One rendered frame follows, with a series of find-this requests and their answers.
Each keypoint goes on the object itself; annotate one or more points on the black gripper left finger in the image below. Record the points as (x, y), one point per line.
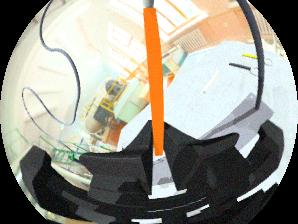
(136, 160)

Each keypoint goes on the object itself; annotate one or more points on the white rectangular bar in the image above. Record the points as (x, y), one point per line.
(211, 82)

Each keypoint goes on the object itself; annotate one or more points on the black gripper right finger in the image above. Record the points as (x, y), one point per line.
(184, 153)

